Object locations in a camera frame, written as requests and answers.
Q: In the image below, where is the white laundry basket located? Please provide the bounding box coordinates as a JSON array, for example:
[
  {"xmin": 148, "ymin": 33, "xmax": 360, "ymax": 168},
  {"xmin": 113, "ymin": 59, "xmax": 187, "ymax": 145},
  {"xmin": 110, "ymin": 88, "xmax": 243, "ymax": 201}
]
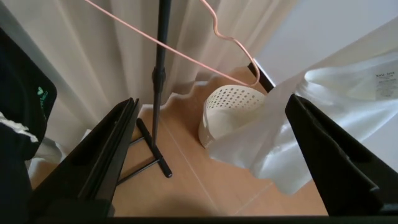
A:
[{"xmin": 198, "ymin": 84, "xmax": 266, "ymax": 149}]

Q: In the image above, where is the black garment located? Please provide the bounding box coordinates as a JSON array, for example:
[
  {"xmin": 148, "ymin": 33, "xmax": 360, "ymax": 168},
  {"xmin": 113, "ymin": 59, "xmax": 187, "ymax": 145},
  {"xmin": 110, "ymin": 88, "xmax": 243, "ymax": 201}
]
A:
[{"xmin": 0, "ymin": 27, "xmax": 58, "ymax": 224}]

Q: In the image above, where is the white curtain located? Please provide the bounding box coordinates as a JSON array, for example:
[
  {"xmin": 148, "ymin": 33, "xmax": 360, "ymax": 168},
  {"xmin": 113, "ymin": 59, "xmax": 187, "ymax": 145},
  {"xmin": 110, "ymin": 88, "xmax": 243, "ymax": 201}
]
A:
[{"xmin": 0, "ymin": 0, "xmax": 299, "ymax": 175}]

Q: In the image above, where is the pink clothes hanger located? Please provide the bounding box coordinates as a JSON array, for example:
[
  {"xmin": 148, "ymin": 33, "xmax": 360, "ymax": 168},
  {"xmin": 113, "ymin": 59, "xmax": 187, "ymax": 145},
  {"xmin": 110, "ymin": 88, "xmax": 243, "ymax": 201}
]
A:
[{"xmin": 83, "ymin": 0, "xmax": 261, "ymax": 88}]

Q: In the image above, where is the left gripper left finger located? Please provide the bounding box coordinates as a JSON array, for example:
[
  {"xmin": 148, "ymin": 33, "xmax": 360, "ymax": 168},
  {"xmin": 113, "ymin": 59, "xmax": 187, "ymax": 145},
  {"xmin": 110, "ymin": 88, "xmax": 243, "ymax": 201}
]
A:
[{"xmin": 27, "ymin": 98, "xmax": 141, "ymax": 218}]

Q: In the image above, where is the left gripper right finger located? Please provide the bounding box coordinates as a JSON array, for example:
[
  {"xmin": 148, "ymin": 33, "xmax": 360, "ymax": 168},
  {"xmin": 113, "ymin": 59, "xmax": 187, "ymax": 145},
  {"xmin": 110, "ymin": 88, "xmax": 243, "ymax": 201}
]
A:
[{"xmin": 284, "ymin": 93, "xmax": 398, "ymax": 217}]

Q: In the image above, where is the black clothes rack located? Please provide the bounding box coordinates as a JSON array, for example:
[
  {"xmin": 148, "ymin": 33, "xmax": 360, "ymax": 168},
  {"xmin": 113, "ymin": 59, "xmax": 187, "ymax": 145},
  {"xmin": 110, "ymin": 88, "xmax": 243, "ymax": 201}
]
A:
[{"xmin": 116, "ymin": 0, "xmax": 174, "ymax": 187}]

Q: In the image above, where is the white garment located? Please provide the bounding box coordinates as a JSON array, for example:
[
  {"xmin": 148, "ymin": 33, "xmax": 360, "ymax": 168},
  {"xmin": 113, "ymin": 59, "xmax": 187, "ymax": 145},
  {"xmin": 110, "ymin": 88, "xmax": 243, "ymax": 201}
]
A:
[{"xmin": 207, "ymin": 17, "xmax": 398, "ymax": 196}]

